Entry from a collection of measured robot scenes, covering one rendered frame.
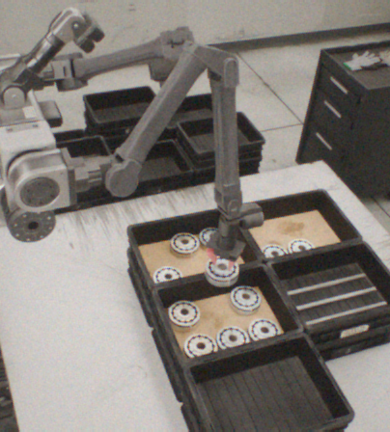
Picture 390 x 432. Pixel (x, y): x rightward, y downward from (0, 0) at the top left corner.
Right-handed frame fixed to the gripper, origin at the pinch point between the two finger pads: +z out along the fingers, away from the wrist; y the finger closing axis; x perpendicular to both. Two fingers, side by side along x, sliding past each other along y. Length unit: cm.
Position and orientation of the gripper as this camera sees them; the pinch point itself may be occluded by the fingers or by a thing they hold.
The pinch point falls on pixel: (222, 264)
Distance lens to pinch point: 185.0
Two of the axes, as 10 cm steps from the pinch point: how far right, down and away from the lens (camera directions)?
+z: -0.7, 7.3, 6.8
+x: -4.4, 5.9, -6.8
